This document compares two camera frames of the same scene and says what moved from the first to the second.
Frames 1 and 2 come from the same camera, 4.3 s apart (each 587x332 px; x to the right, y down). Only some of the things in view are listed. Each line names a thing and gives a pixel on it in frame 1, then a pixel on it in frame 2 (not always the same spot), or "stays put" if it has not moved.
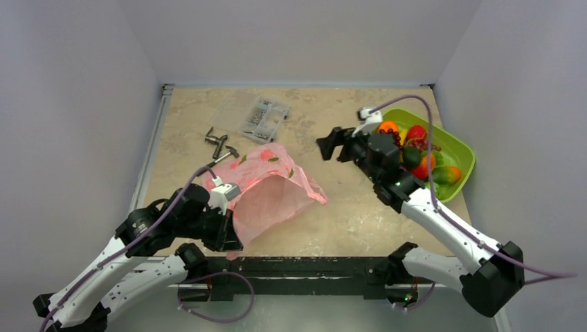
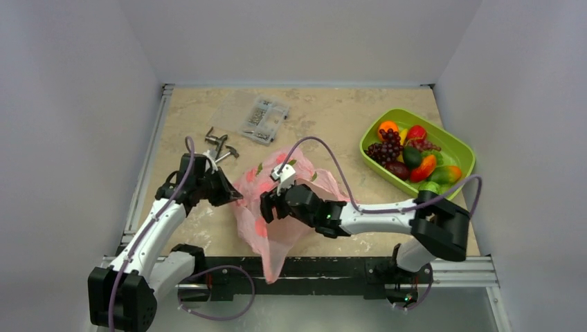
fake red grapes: (423, 145) stays put
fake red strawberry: (417, 133) stays put
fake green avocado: (412, 156) stays put
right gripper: (350, 146) → (281, 205)
